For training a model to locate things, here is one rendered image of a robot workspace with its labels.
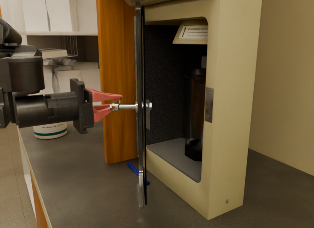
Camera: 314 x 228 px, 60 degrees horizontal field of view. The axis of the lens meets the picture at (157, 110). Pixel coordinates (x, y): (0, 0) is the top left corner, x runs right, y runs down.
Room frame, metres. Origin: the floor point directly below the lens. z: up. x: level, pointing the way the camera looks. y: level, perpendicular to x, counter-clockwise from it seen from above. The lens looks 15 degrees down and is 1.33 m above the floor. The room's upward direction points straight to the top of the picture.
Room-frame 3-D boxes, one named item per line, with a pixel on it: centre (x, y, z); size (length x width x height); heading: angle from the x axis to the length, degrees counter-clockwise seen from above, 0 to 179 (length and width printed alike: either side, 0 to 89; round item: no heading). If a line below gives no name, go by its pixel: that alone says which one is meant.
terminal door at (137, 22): (0.63, 0.04, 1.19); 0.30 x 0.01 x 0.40; 5
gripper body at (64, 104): (0.51, 0.18, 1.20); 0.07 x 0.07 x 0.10; 30
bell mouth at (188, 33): (0.69, -0.13, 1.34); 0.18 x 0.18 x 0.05
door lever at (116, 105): (0.55, 0.07, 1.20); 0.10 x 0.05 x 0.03; 5
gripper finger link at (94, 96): (0.55, 0.12, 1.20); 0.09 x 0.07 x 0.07; 120
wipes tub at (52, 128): (1.07, 0.44, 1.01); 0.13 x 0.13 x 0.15
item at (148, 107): (0.52, 0.02, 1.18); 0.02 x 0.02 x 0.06; 5
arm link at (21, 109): (0.48, 0.23, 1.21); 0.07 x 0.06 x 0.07; 120
